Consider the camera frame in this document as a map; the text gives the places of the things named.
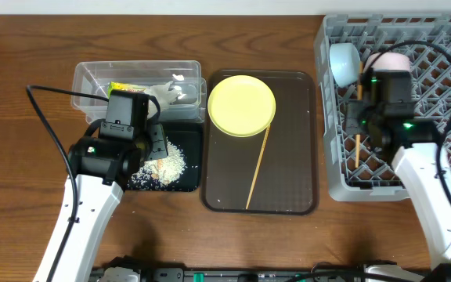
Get wooden chopstick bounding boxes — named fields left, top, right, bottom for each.
left=355, top=61, right=364, bottom=168
left=245, top=125, right=271, bottom=210

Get clear plastic bin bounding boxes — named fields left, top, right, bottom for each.
left=72, top=60, right=207, bottom=123

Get black tray bin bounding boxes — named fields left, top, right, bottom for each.
left=128, top=122, right=203, bottom=192

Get grey dishwasher rack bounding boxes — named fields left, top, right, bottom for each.
left=314, top=14, right=451, bottom=201

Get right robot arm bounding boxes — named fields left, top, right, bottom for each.
left=345, top=101, right=451, bottom=281

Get yellow plate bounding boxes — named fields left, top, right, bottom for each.
left=207, top=75, right=276, bottom=137

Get brown plastic serving tray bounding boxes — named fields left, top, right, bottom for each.
left=200, top=70, right=319, bottom=215

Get light blue bowl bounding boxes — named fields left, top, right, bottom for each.
left=329, top=43, right=360, bottom=88

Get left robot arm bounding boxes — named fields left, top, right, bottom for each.
left=34, top=90, right=168, bottom=281

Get pink bowl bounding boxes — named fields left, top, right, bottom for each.
left=373, top=52, right=410, bottom=71

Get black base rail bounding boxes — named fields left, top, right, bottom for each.
left=90, top=256, right=430, bottom=282

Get rice food scraps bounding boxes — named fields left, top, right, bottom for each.
left=129, top=142, right=187, bottom=190

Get white tissue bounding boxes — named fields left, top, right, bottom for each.
left=143, top=81, right=186, bottom=119

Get yellow green snack wrapper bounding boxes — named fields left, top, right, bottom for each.
left=107, top=81, right=148, bottom=96

